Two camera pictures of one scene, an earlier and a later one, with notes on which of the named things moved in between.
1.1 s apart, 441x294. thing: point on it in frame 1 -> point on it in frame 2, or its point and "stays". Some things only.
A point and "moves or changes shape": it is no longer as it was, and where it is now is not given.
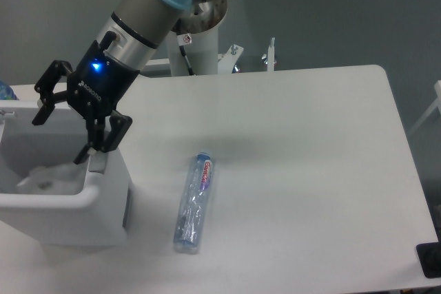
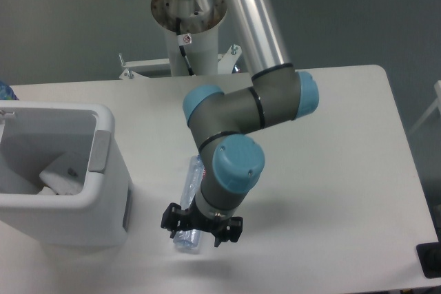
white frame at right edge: [437, 86] stays
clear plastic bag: [66, 179] moves or changes shape
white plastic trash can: [100, 215] stays
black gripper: [98, 82] -> [222, 229]
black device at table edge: [429, 255] stays
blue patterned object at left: [6, 92] stays
